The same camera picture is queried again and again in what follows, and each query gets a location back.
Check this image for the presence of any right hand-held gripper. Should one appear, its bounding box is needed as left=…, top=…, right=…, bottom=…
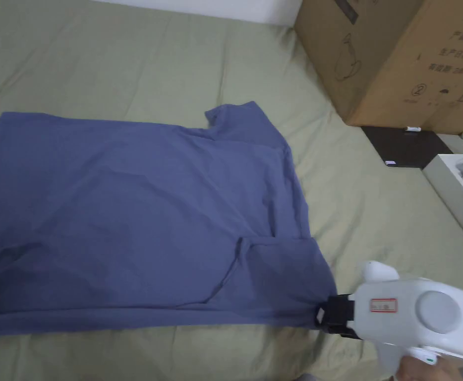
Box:
left=314, top=260, right=463, bottom=370

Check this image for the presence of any blue shirt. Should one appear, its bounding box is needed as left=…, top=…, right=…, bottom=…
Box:
left=0, top=101, right=339, bottom=329

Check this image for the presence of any person's right hand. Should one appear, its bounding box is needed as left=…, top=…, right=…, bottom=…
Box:
left=397, top=351, right=461, bottom=381

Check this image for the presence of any white open box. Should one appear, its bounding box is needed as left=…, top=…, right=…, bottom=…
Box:
left=422, top=152, right=463, bottom=272

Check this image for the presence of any flat dark box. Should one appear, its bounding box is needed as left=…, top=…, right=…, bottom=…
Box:
left=360, top=126, right=454, bottom=169

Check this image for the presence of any brown cardboard carton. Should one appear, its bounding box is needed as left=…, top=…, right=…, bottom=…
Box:
left=293, top=0, right=463, bottom=135

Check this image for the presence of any bed with pale green sheet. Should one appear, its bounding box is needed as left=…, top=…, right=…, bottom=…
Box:
left=0, top=0, right=463, bottom=381

